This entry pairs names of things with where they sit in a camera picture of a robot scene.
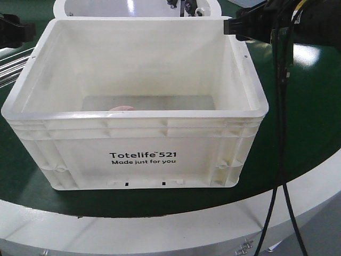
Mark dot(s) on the translucent plastic bin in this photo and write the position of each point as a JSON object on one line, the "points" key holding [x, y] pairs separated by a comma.
{"points": [[246, 3]]}

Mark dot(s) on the black mechanism in hub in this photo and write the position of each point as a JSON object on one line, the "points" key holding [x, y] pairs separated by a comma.
{"points": [[188, 7]]}

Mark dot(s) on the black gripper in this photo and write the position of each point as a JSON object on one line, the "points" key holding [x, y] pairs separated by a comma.
{"points": [[318, 22]]}

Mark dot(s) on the pink peach-shaped toy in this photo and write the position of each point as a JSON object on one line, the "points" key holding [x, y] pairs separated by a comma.
{"points": [[122, 108]]}

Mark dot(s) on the white plastic Totelife crate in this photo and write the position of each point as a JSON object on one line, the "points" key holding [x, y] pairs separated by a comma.
{"points": [[198, 104]]}

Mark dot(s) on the metal rod rack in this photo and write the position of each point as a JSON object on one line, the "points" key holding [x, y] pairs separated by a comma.
{"points": [[12, 65]]}

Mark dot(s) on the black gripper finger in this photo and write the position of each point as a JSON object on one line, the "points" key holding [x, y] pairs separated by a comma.
{"points": [[10, 19], [14, 35]]}

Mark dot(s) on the white conveyor table frame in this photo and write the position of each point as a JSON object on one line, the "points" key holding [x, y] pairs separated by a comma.
{"points": [[215, 231]]}

